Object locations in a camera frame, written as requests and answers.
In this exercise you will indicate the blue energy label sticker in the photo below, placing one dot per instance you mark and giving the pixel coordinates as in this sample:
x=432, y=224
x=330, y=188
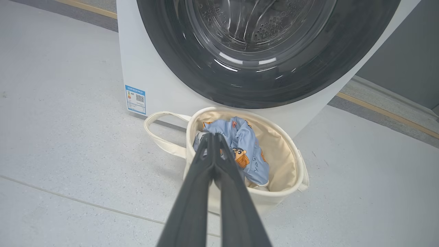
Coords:
x=135, y=100

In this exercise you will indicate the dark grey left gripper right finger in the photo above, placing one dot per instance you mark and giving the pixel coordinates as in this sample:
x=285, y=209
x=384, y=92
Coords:
x=236, y=206

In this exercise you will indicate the black glass washing machine door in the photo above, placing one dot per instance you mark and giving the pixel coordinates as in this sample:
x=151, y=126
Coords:
x=192, y=82

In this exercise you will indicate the white washing machine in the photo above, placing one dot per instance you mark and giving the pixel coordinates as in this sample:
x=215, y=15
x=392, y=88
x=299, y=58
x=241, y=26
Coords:
x=154, y=68

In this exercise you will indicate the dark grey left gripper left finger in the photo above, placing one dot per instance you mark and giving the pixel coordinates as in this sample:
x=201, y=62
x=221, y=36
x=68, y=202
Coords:
x=195, y=192

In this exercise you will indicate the cream canvas laundry basket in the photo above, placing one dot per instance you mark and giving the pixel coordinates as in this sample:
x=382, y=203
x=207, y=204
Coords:
x=281, y=161

